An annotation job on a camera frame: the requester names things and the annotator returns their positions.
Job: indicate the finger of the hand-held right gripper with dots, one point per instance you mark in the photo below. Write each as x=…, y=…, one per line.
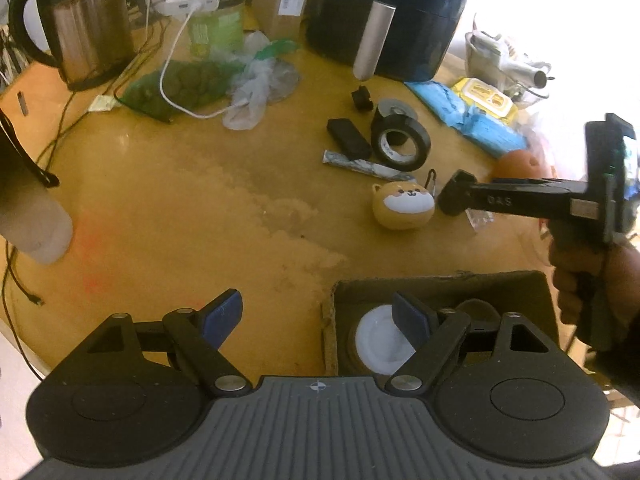
x=500, y=201

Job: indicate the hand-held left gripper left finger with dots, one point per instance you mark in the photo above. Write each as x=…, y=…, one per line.
x=222, y=317

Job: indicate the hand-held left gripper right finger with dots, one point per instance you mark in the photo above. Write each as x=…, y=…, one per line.
x=410, y=320

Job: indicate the dog face earphone case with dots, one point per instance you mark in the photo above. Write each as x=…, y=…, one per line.
x=402, y=205

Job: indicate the black rectangular block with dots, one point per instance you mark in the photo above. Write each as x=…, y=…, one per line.
x=350, y=137

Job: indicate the person's right hand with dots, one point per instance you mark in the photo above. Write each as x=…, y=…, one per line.
x=567, y=290

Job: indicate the white round lid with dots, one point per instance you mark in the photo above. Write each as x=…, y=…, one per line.
x=377, y=342

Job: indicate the orange ball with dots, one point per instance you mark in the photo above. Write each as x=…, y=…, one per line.
x=517, y=165

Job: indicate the white plastic bag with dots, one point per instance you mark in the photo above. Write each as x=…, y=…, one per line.
x=555, y=135

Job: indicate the brown round lid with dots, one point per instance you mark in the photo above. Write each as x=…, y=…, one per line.
x=477, y=310

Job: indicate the yellow wipes packet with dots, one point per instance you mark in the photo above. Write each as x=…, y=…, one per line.
x=485, y=96

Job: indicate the black tape roll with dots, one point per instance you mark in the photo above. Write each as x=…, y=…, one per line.
x=400, y=142

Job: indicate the shiny metal utensil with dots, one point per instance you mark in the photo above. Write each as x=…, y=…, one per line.
x=527, y=74

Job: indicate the grey black cylinder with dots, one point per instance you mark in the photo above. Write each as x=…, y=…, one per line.
x=395, y=106

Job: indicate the metal utensil bowl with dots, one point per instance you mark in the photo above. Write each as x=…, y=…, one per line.
x=482, y=57

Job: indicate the silver sachet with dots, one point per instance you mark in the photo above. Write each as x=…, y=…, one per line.
x=350, y=163

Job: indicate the small black adapter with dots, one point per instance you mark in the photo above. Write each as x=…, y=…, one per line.
x=362, y=98

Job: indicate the black air fryer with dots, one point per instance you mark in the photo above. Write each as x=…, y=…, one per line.
x=415, y=5

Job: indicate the clear plastic bag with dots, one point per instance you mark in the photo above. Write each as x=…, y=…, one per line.
x=255, y=90

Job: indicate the green mesh bag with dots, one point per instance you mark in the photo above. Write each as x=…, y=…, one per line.
x=195, y=82

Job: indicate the small paper tag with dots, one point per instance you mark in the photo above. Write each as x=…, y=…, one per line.
x=102, y=103

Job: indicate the green plastic bag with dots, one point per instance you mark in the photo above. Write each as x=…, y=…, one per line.
x=275, y=49

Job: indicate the green canister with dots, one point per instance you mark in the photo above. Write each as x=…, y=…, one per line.
x=220, y=25

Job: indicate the steel electric kettle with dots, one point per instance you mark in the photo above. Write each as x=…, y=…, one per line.
x=90, y=20

